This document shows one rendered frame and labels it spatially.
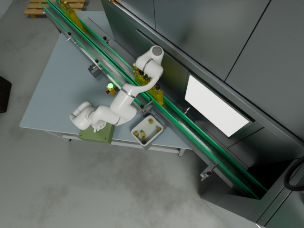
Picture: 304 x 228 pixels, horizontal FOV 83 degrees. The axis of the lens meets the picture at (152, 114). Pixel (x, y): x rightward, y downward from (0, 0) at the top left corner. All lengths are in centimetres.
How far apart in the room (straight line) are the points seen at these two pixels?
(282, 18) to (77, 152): 231
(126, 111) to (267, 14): 66
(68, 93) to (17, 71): 186
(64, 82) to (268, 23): 173
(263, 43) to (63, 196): 237
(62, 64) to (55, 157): 119
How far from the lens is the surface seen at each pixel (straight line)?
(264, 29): 68
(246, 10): 69
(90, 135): 148
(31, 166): 276
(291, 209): 80
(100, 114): 94
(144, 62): 86
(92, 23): 215
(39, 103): 198
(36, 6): 440
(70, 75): 197
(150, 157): 217
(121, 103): 86
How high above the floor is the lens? 215
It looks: 68 degrees down
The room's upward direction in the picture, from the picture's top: 12 degrees counter-clockwise
